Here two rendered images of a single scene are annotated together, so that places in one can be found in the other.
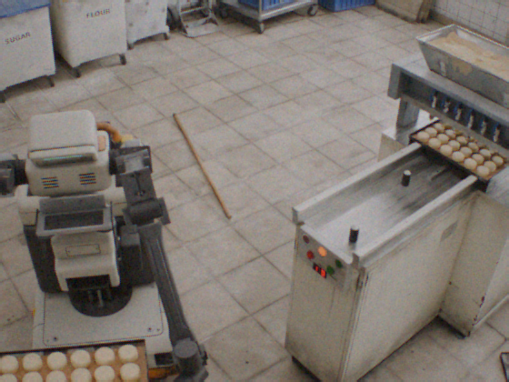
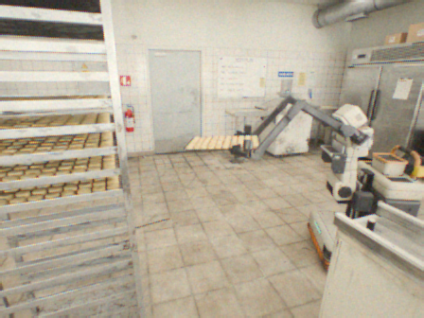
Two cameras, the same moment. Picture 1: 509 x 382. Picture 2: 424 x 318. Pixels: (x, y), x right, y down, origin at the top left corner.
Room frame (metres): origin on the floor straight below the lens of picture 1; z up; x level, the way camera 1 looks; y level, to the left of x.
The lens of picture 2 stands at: (1.24, -1.47, 1.49)
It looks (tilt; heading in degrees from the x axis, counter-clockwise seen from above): 19 degrees down; 111
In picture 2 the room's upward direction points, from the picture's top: straight up
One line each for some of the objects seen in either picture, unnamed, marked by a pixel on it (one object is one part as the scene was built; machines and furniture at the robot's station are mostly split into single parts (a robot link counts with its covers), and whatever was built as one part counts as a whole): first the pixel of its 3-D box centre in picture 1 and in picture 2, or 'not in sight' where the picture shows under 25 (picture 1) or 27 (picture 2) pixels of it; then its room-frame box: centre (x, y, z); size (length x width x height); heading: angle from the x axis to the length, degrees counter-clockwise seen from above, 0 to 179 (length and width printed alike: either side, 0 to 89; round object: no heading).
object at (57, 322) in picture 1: (104, 310); (354, 238); (1.81, 0.66, 0.16); 0.67 x 0.64 x 0.25; 13
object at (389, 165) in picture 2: not in sight; (387, 164); (1.91, 0.68, 0.87); 0.23 x 0.15 x 0.11; 103
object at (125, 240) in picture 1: (104, 263); (346, 195); (1.65, 0.56, 0.61); 0.28 x 0.27 x 0.25; 103
